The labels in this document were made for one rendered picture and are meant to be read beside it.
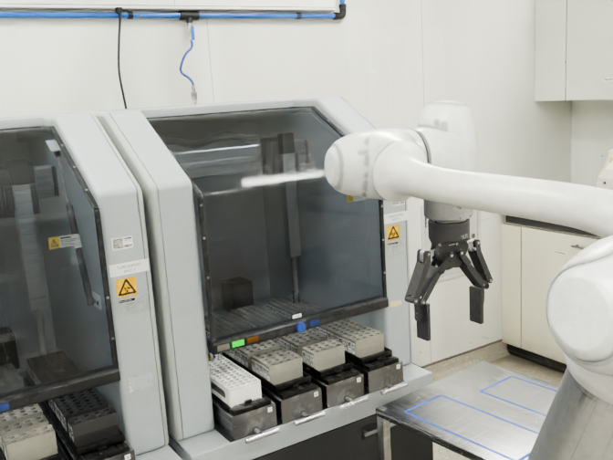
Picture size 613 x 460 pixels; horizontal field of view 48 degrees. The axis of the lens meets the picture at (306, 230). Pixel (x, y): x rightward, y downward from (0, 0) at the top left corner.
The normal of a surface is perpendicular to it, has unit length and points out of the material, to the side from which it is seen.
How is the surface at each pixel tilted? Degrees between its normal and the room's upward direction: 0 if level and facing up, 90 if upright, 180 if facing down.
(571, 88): 90
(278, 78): 90
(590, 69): 90
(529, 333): 90
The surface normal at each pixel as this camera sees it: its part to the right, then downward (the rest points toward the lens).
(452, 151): 0.35, 0.11
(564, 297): -0.87, 0.06
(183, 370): 0.54, 0.14
